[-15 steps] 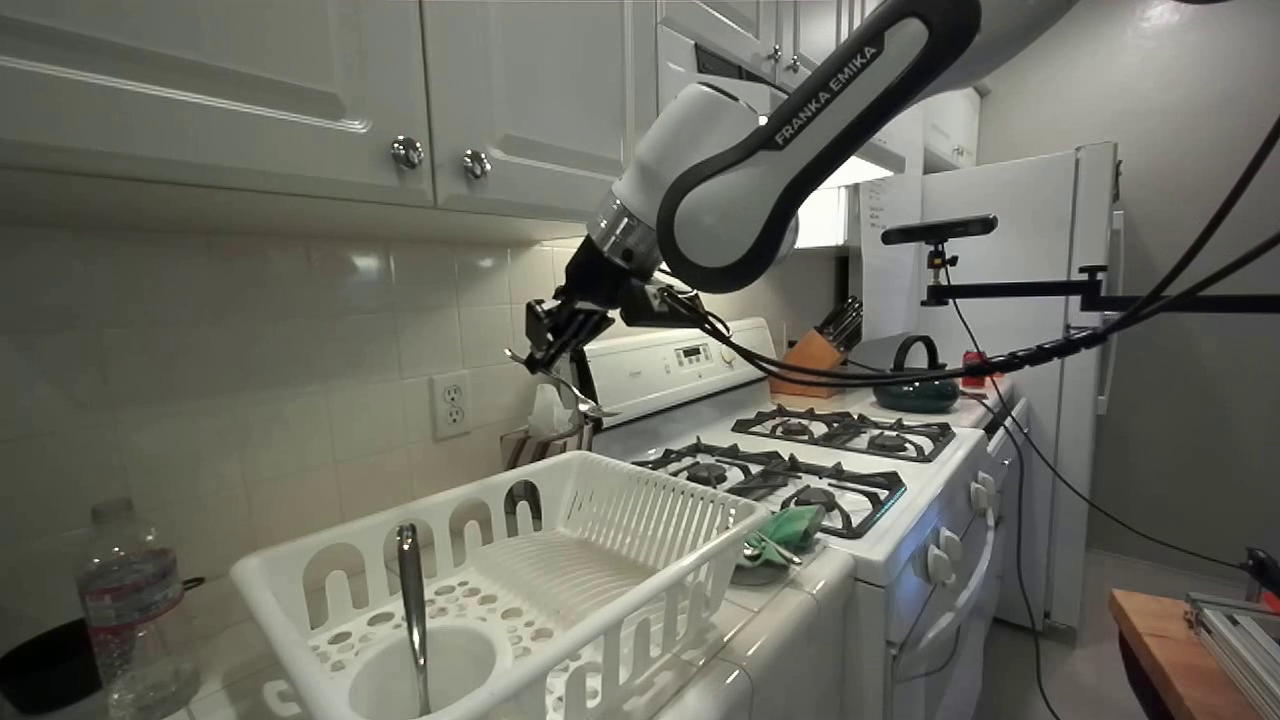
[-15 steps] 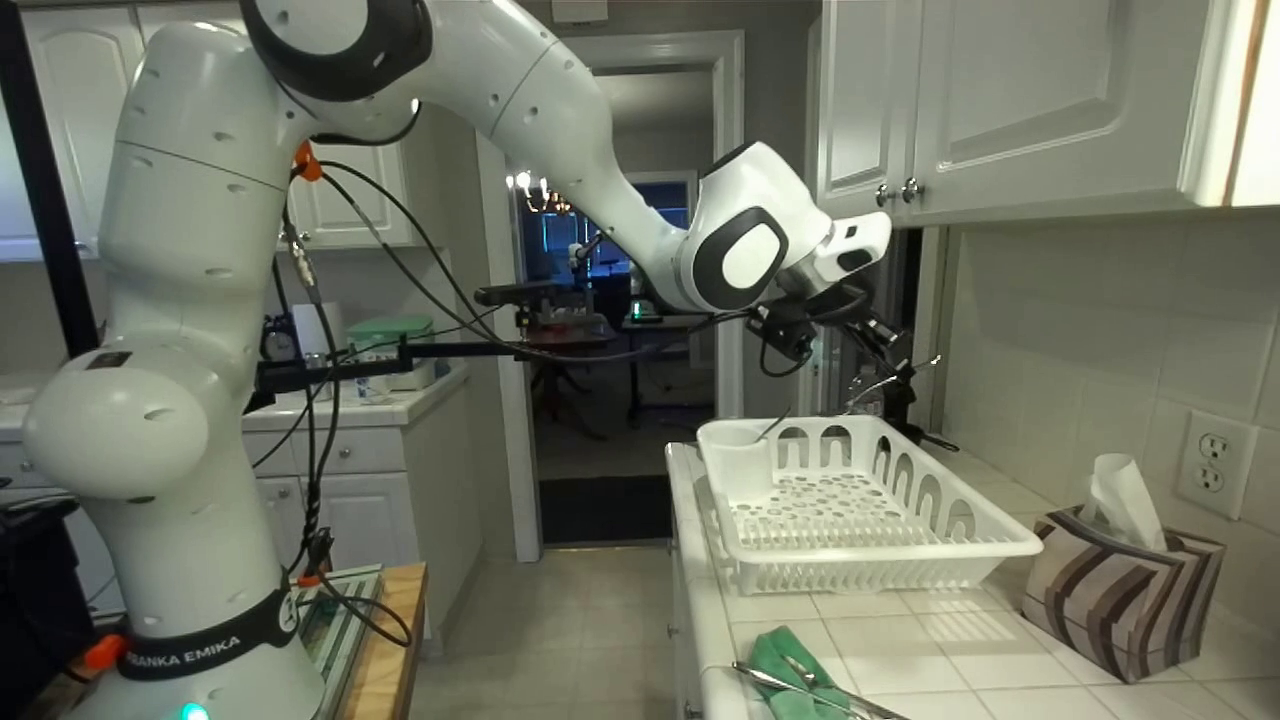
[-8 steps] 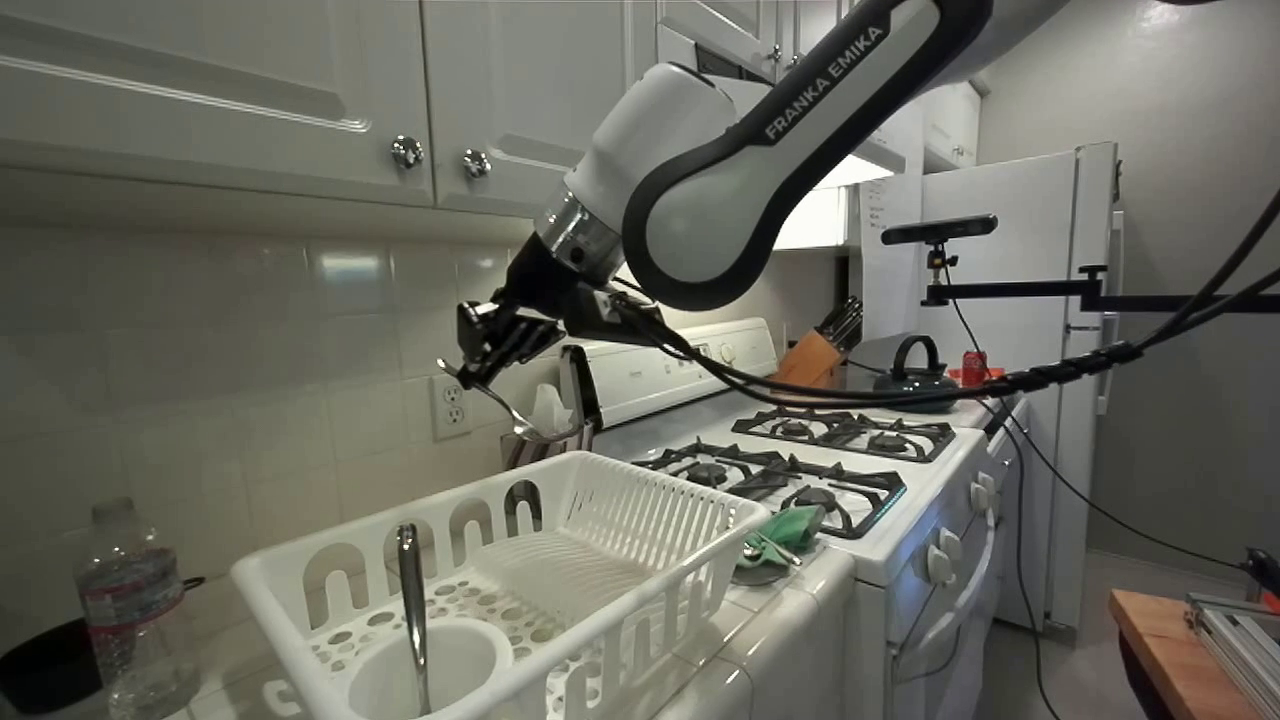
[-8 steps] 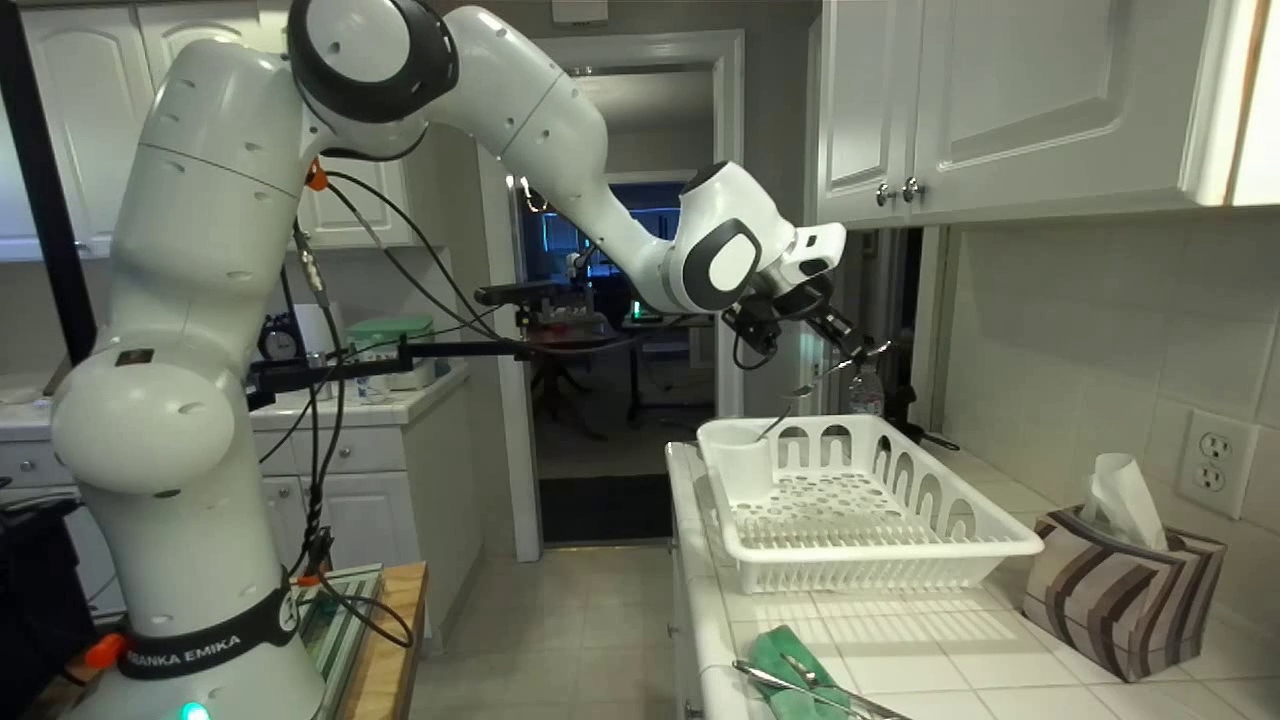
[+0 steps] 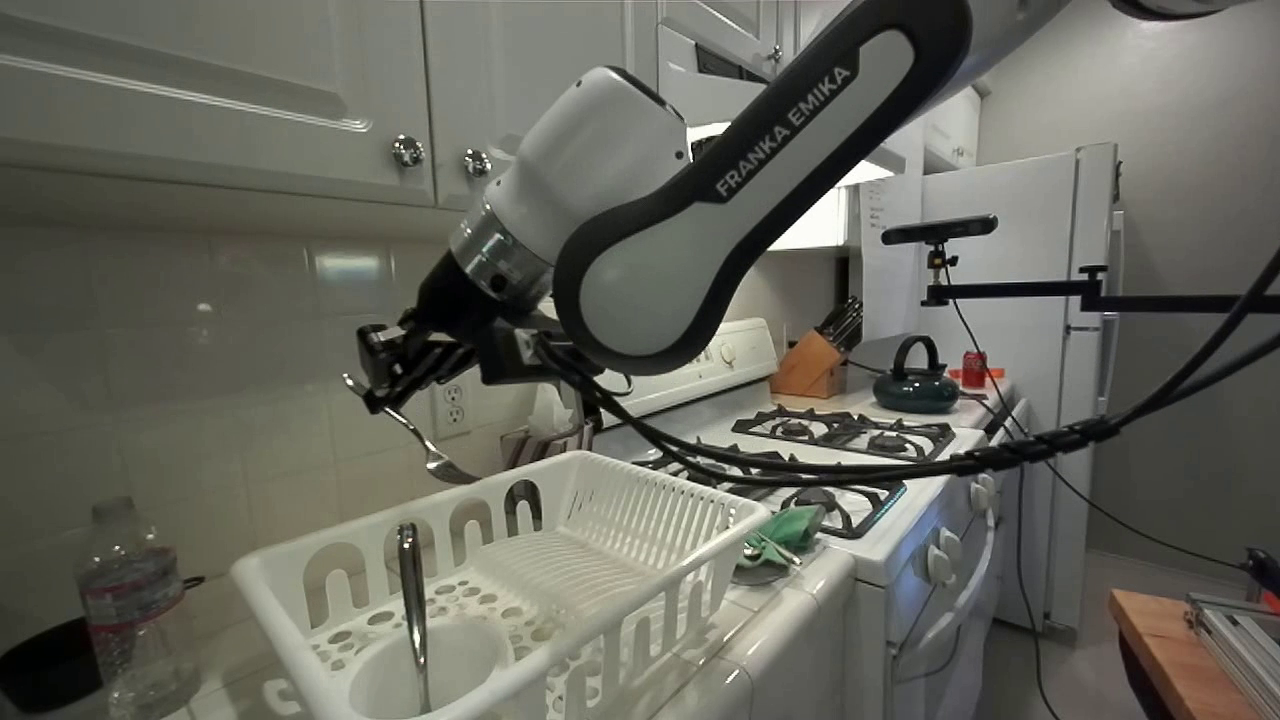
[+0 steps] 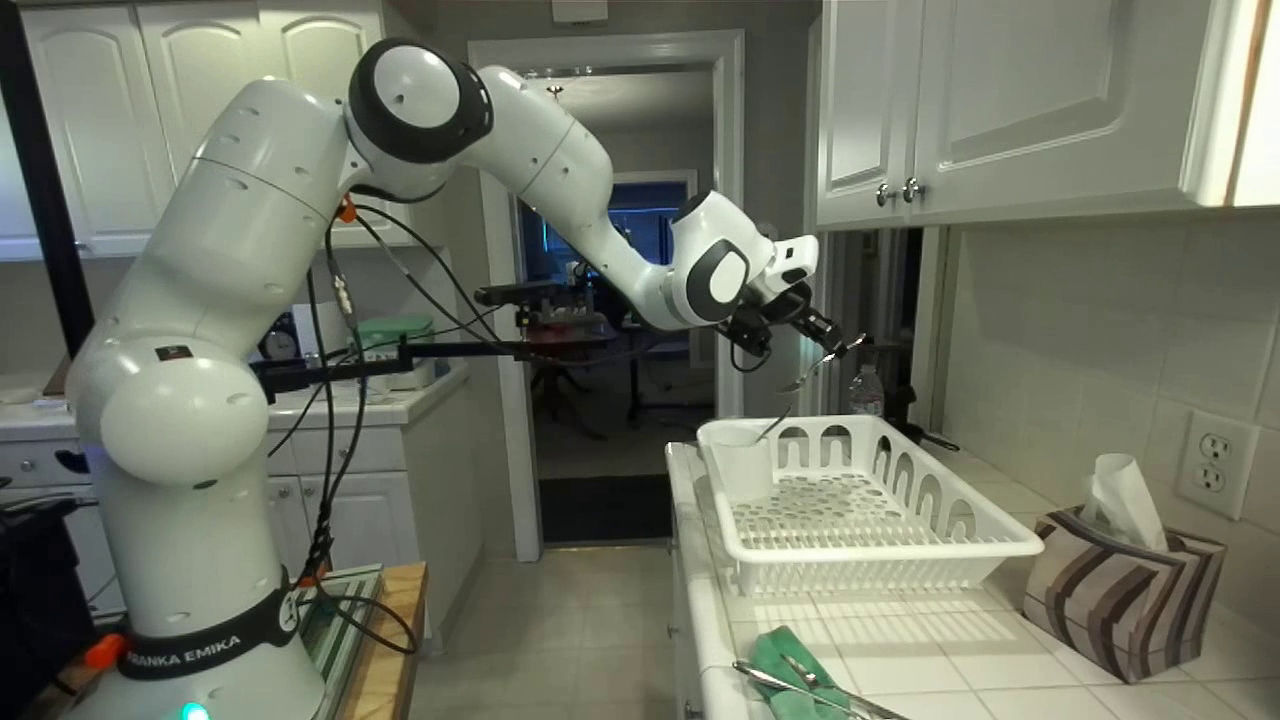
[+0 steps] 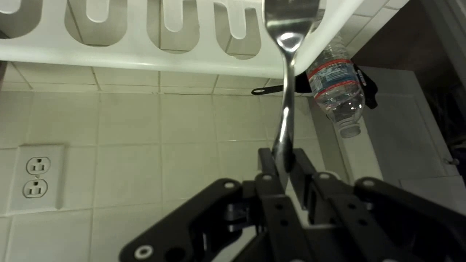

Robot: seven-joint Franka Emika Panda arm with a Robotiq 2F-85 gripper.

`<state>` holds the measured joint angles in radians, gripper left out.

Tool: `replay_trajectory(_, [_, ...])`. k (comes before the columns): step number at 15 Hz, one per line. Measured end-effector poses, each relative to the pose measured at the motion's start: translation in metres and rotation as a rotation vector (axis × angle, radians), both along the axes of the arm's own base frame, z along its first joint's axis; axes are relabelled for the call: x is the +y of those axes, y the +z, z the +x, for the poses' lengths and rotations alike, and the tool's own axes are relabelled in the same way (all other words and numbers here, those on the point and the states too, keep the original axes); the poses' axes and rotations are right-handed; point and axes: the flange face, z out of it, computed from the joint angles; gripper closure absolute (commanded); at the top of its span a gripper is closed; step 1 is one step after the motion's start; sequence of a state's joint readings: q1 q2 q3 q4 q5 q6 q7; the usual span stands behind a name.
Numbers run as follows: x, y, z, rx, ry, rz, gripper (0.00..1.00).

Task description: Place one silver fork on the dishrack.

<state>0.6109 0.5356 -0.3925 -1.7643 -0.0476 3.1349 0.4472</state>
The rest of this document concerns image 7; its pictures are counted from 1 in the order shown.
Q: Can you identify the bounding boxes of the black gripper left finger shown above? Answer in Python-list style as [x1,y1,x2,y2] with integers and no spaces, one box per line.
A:
[118,147,311,262]

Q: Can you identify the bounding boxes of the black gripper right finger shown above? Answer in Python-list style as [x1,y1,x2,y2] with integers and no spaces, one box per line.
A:
[289,147,466,262]

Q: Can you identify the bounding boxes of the metal spoon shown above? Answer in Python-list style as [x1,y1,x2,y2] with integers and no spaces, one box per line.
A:
[263,0,320,189]

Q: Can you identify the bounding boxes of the clear water bottle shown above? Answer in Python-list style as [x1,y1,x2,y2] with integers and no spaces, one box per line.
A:
[305,42,367,141]

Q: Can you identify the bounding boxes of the white plastic dish rack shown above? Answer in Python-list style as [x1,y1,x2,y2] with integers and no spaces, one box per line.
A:
[0,0,367,80]

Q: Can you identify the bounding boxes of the white power outlet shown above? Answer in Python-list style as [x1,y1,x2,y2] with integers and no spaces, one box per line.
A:
[8,143,68,213]

